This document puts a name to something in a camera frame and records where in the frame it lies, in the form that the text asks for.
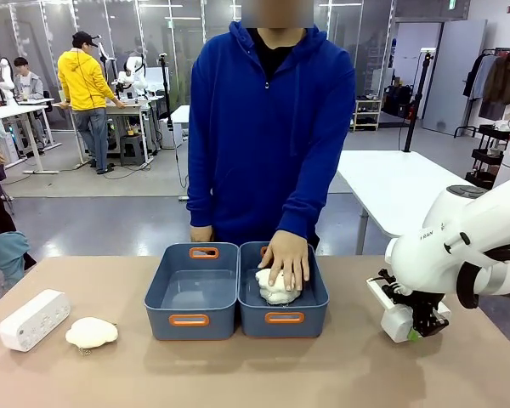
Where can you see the white desk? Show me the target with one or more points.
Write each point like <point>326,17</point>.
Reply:
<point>21,112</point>

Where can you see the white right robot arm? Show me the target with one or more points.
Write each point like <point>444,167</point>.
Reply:
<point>472,221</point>

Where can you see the black bags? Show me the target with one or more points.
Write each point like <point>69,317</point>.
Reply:
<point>399,100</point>

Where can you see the black utility cart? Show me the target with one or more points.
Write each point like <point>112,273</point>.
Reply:
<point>489,157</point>

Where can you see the wooden top desk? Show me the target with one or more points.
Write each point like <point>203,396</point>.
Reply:
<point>129,109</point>

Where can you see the person in yellow hoodie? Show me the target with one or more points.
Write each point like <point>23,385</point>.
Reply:
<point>83,85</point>

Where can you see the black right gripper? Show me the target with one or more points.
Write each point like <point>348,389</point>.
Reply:
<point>425,312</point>

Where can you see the thin black camera tripod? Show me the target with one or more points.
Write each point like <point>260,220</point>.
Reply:
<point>166,93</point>

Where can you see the person's right forearm blue sleeve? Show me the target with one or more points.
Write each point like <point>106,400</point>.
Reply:
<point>200,187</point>

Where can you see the grey step stool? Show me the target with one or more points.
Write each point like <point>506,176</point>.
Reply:
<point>132,151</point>

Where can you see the black tripod stand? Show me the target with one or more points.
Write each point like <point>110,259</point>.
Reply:
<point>416,106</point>

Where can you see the clothes rack with garments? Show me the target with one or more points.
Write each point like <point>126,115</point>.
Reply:
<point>499,81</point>

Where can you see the person's left hand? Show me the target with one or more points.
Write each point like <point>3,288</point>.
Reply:
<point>287,259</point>

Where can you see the low shoe shelf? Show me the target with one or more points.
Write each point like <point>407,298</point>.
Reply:
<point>366,115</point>

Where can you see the seated person in grey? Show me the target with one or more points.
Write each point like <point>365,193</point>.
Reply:
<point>27,83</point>

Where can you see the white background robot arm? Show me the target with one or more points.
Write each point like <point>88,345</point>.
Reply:
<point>2,78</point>
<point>134,72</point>

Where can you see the white digital clock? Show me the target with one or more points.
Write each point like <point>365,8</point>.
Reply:
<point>32,319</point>

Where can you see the person's left forearm blue sleeve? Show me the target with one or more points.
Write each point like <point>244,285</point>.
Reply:
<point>319,191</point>

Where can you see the person in blue hoodie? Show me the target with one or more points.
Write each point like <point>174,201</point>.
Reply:
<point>272,127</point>

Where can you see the white side table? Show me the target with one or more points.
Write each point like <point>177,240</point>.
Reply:
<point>391,187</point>

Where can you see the person's right hand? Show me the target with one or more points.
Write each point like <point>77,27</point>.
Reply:
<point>201,234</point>

